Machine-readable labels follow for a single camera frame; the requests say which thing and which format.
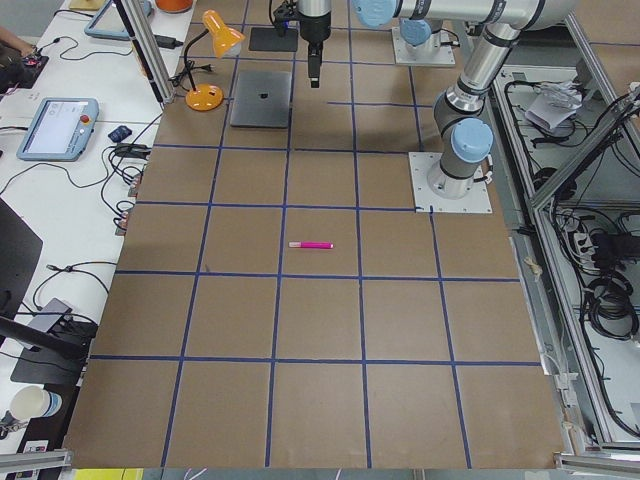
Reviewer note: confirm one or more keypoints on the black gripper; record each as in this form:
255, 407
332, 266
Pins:
314, 35

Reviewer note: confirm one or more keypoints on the pink highlighter pen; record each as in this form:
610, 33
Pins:
311, 245

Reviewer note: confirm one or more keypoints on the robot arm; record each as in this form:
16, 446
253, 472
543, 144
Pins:
327, 24
467, 140

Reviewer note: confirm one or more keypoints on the silver laptop notebook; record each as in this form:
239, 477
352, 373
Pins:
261, 99

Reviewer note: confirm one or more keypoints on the black mousepad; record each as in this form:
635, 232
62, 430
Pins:
269, 39

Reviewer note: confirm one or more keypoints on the black power adapter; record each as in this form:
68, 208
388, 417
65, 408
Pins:
167, 42

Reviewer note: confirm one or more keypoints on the orange round object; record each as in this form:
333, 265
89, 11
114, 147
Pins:
174, 6

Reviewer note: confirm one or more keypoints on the dark blue pouch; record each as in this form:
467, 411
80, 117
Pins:
119, 134

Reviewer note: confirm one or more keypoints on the teach pendant tablet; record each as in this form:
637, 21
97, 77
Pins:
106, 23
60, 130

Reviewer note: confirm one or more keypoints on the crumpled white paper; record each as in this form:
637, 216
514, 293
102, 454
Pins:
555, 103

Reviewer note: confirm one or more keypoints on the grey usb hub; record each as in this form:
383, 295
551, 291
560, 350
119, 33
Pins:
46, 318

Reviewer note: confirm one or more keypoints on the black monitor stand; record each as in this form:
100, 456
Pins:
57, 357

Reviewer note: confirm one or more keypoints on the paper cup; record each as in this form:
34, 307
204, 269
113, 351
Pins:
35, 402

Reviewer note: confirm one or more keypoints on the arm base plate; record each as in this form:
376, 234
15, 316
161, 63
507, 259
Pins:
434, 192
429, 54

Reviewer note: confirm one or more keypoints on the aluminium frame post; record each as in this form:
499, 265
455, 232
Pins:
145, 45

